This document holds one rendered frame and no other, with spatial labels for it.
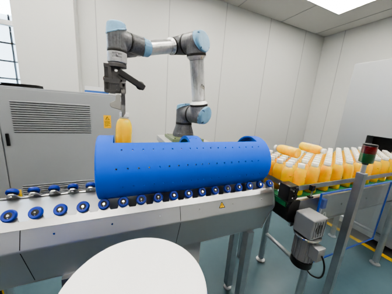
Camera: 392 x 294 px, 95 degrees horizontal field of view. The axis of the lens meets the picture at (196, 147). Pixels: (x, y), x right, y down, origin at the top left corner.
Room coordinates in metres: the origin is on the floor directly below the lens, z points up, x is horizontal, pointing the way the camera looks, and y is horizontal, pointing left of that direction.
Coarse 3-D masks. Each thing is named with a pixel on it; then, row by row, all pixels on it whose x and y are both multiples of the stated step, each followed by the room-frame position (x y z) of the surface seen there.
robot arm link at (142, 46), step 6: (132, 36) 0.81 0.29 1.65; (138, 36) 0.84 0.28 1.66; (132, 42) 0.81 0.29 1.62; (138, 42) 0.83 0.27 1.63; (144, 42) 0.85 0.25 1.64; (150, 42) 0.88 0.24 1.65; (132, 48) 0.82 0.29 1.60; (138, 48) 0.83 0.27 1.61; (144, 48) 0.85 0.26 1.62; (150, 48) 0.88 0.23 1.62; (132, 54) 0.88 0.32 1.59; (138, 54) 0.86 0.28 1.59; (144, 54) 0.87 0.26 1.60; (150, 54) 0.89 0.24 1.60
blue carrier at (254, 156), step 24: (96, 144) 0.69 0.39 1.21; (120, 144) 0.72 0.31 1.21; (144, 144) 0.76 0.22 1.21; (168, 144) 0.80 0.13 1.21; (192, 144) 0.84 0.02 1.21; (216, 144) 0.89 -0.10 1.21; (240, 144) 0.95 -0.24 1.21; (264, 144) 1.01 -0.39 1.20; (96, 168) 0.64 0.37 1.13; (120, 168) 0.67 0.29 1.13; (144, 168) 0.70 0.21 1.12; (168, 168) 0.74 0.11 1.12; (192, 168) 0.78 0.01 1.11; (216, 168) 0.83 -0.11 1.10; (240, 168) 0.89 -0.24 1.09; (264, 168) 0.95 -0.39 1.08; (96, 192) 0.65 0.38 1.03; (120, 192) 0.68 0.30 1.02; (144, 192) 0.73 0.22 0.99
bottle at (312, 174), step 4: (312, 168) 1.08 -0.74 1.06; (316, 168) 1.07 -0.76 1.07; (308, 172) 1.09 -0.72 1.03; (312, 172) 1.07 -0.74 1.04; (316, 172) 1.06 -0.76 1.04; (308, 176) 1.09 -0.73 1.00; (312, 176) 1.07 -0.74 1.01; (316, 176) 1.06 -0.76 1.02; (308, 180) 1.08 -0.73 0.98; (312, 180) 1.06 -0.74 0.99; (316, 180) 1.06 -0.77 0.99; (304, 184) 1.10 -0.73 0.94
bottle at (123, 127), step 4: (120, 120) 0.78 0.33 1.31; (124, 120) 0.78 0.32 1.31; (128, 120) 0.79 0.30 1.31; (116, 124) 0.78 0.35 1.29; (120, 124) 0.77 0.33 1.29; (124, 124) 0.77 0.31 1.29; (128, 124) 0.78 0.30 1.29; (116, 128) 0.77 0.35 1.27; (120, 128) 0.76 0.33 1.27; (124, 128) 0.77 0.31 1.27; (128, 128) 0.78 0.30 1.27; (116, 132) 0.77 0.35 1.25; (120, 132) 0.76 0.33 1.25; (124, 132) 0.77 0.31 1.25; (128, 132) 0.78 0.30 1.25; (116, 136) 0.77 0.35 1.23; (120, 136) 0.76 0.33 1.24; (124, 136) 0.77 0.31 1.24; (128, 136) 0.78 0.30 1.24; (116, 140) 0.77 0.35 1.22; (120, 140) 0.76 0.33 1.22; (124, 140) 0.77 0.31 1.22; (128, 140) 0.78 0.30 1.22
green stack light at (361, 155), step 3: (360, 153) 0.94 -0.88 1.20; (363, 153) 0.93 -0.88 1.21; (360, 156) 0.94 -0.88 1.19; (363, 156) 0.92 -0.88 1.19; (366, 156) 0.92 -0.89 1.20; (369, 156) 0.91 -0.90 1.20; (372, 156) 0.91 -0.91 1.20; (375, 156) 0.91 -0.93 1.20; (360, 159) 0.93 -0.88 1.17; (363, 159) 0.92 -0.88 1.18; (366, 159) 0.91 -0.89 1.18; (369, 159) 0.91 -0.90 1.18; (372, 159) 0.91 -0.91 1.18; (363, 162) 0.92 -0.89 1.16; (366, 162) 0.91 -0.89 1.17; (369, 162) 0.91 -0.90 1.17; (372, 162) 0.91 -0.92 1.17
